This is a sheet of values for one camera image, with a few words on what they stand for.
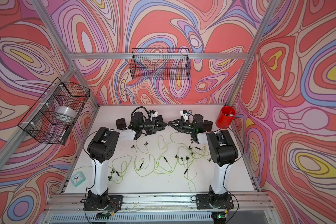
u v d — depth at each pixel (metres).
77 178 0.80
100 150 0.56
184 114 0.88
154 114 0.91
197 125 0.77
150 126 0.86
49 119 0.73
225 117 0.97
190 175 0.83
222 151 0.53
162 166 0.87
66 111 0.73
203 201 0.73
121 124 1.09
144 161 0.88
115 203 0.72
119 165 0.86
